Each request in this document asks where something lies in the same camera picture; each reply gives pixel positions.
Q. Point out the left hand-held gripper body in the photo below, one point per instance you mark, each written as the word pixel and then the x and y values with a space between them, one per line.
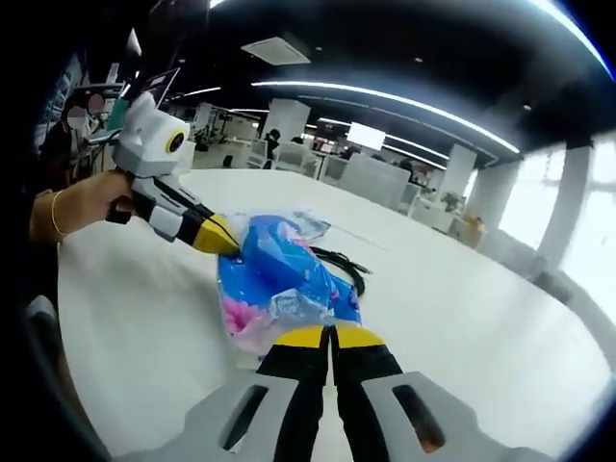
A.
pixel 144 139

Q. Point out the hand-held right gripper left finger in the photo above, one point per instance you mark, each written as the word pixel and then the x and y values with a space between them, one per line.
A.
pixel 212 418

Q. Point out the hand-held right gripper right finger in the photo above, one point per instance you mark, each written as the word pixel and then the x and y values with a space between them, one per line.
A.
pixel 457 428

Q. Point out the blue plastic tissue bag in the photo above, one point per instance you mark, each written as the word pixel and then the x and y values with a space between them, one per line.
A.
pixel 289 269

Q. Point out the person's left hand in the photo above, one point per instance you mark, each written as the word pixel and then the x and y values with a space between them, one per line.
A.
pixel 91 197

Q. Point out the open laptop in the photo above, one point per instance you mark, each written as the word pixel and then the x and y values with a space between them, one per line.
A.
pixel 161 84

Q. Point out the white mesh office chair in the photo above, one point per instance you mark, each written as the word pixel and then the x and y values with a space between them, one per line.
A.
pixel 296 156

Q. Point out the gold bangle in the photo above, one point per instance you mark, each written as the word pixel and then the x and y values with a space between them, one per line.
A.
pixel 54 214

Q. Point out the white table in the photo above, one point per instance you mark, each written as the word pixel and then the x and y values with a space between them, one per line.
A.
pixel 433 313

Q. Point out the ceiling light strip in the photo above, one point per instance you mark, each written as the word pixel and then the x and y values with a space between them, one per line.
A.
pixel 575 28
pixel 298 84

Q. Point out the ceiling air conditioner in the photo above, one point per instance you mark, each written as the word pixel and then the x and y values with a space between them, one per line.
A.
pixel 276 50

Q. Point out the white partition panel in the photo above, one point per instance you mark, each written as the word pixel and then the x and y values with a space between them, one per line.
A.
pixel 373 175

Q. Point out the white low cabinet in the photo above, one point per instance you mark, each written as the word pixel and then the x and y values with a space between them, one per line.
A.
pixel 467 233

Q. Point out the orange object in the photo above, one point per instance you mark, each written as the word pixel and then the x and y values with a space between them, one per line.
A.
pixel 473 221

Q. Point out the potted plant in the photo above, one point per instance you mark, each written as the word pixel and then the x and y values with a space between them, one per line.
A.
pixel 450 199

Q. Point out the window with blinds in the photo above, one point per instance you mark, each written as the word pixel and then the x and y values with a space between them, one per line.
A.
pixel 529 192
pixel 592 231

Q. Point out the blue white wall display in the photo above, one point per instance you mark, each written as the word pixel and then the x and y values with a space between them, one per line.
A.
pixel 62 96

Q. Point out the bright wall screen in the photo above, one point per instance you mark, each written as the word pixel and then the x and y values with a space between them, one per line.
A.
pixel 366 135

